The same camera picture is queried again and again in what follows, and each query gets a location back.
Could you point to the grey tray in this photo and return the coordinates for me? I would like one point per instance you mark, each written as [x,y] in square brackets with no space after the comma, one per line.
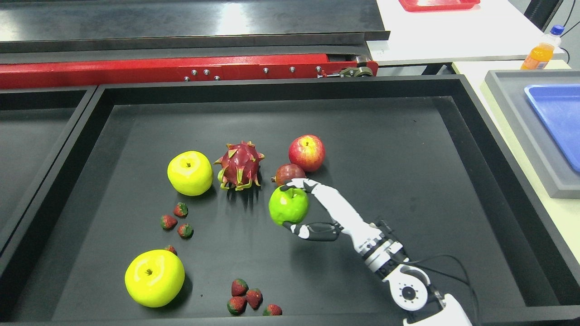
[507,87]

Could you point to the yellow apple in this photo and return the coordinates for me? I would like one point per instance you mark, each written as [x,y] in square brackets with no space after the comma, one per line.
[190,173]
[154,278]

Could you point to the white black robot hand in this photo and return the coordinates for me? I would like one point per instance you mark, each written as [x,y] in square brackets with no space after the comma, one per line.
[345,219]

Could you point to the green apple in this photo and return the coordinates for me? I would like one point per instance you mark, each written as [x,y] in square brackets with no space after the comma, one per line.
[290,205]

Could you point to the dragon fruit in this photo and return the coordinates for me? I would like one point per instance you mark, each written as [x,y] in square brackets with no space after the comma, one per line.
[239,166]

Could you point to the black left shelf tray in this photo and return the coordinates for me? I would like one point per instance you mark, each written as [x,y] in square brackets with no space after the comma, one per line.
[34,125]

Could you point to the yellow apple upper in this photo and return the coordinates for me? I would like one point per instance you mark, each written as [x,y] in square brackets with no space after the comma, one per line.
[190,173]

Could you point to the orange juice bottle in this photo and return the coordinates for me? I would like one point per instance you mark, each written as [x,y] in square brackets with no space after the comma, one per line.
[540,55]

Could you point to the yellow apple lower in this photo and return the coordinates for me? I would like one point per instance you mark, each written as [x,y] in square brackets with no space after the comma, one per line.
[154,278]

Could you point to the red conveyor frame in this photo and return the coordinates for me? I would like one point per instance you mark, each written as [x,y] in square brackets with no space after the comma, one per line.
[196,69]

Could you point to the dark red pomegranate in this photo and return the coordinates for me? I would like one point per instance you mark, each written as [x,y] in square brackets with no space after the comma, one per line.
[286,172]

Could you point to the blue plastic tray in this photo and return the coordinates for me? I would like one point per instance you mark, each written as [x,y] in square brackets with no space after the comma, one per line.
[557,105]

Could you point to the black shelf tray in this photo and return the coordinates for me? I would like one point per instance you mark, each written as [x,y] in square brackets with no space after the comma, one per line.
[379,201]
[34,125]

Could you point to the strawberry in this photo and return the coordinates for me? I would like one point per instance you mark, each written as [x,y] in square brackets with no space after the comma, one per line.
[168,222]
[236,305]
[185,231]
[171,249]
[239,287]
[254,298]
[272,310]
[181,210]

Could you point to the red apple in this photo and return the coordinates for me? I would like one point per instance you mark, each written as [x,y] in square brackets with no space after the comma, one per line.
[308,152]

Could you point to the red tray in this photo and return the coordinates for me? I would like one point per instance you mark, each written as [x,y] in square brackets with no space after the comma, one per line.
[437,5]

